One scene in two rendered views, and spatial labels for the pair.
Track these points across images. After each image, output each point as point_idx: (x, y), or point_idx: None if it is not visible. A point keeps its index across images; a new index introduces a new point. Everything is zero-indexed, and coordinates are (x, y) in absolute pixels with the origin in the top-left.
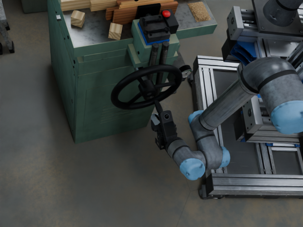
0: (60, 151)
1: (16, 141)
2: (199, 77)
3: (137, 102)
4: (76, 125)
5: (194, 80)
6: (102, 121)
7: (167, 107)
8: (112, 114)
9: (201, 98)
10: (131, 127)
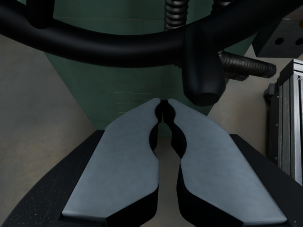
0: (79, 138)
1: (42, 114)
2: (292, 87)
3: (178, 93)
4: (83, 109)
5: (277, 94)
6: (122, 113)
7: (228, 121)
8: (136, 106)
9: (290, 120)
10: (172, 133)
